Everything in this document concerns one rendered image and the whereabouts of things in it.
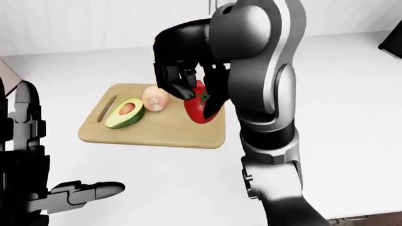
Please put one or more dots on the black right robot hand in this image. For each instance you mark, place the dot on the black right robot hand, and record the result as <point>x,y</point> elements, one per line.
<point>182,37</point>

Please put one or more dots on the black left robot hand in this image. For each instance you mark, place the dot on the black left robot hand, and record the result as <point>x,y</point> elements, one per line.
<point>25,150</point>

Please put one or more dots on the wooden cutting board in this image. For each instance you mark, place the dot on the wooden cutting board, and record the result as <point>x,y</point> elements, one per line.
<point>157,127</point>

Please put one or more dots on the halved green avocado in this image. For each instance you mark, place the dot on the halved green avocado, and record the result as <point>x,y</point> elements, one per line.
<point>125,114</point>

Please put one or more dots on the black object at counter edge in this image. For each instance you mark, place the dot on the black object at counter edge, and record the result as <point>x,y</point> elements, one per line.
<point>392,42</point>

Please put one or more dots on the red tomato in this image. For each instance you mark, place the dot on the red tomato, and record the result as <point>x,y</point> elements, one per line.
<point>196,108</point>

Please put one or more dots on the beige box corner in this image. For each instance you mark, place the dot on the beige box corner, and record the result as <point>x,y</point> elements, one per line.
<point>9,75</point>

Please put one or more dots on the pale halved onion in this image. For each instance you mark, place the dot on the pale halved onion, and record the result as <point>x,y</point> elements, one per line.
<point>155,99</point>

